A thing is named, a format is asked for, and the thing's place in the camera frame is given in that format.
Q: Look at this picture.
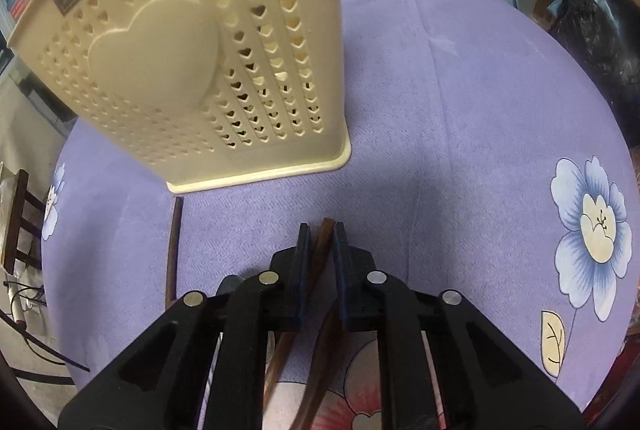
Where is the black cable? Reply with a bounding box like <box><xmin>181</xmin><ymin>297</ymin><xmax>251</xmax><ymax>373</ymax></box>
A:
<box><xmin>0</xmin><ymin>279</ymin><xmax>92</xmax><ymax>374</ymax></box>

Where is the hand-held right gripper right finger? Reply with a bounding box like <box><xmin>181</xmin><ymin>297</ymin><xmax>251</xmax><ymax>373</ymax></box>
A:
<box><xmin>332</xmin><ymin>221</ymin><xmax>585</xmax><ymax>430</ymax></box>

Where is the cream plastic cutlery basket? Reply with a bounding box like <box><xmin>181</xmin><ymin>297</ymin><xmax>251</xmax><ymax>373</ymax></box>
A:
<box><xmin>7</xmin><ymin>0</ymin><xmax>354</xmax><ymax>194</ymax></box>

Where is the purple floral tablecloth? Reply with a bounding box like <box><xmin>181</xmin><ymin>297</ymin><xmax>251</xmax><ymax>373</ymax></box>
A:
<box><xmin>40</xmin><ymin>0</ymin><xmax>640</xmax><ymax>430</ymax></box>

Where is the brown wooden chopstick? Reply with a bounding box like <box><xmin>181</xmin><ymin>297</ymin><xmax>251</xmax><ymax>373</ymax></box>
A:
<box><xmin>297</xmin><ymin>310</ymin><xmax>347</xmax><ymax>430</ymax></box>
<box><xmin>164</xmin><ymin>195</ymin><xmax>185</xmax><ymax>307</ymax></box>
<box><xmin>261</xmin><ymin>217</ymin><xmax>336</xmax><ymax>403</ymax></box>

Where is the black plastic bag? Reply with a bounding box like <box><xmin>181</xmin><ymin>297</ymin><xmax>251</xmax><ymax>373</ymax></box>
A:
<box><xmin>544</xmin><ymin>0</ymin><xmax>640</xmax><ymax>113</ymax></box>

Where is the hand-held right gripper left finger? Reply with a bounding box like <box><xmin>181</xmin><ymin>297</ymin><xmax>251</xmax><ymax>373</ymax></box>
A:
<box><xmin>57</xmin><ymin>223</ymin><xmax>315</xmax><ymax>430</ymax></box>

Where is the metal spoon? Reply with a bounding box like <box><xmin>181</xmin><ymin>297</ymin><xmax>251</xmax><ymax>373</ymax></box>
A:
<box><xmin>220</xmin><ymin>273</ymin><xmax>247</xmax><ymax>297</ymax></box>

